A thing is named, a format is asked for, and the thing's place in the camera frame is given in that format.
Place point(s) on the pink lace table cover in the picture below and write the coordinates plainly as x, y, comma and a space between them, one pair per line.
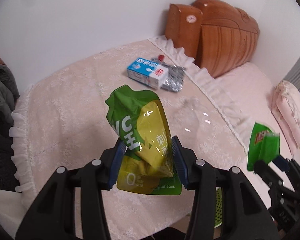
61, 121

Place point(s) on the folded pink blanket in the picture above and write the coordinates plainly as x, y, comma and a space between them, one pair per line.
286, 109

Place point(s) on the red bottle cap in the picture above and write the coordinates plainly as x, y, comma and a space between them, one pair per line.
161, 58

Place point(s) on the grey quilted jacket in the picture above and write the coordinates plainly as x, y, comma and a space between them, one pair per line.
9, 93

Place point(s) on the blue white milk carton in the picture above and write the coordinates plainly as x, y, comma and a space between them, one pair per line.
148, 72

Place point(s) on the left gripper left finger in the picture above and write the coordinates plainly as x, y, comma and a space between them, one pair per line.
51, 215

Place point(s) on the wooden headboard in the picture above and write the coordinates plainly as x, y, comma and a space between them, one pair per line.
217, 35

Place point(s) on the silver foil wrapper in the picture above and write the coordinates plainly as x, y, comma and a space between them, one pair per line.
175, 80

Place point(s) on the clear plastic bottle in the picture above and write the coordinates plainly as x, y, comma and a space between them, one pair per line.
192, 121

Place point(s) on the green snack bag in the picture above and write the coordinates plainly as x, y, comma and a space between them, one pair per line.
264, 145

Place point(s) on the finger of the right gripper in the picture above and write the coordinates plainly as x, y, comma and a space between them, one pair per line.
282, 163
268, 175

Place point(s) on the green trash basket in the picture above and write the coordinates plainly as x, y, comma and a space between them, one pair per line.
219, 208

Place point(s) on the pink bed sheet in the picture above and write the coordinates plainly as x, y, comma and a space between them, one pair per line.
253, 92

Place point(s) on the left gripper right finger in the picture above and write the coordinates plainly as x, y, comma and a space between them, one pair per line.
244, 215

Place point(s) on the green yellow drink pouch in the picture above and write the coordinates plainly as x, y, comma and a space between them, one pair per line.
139, 120

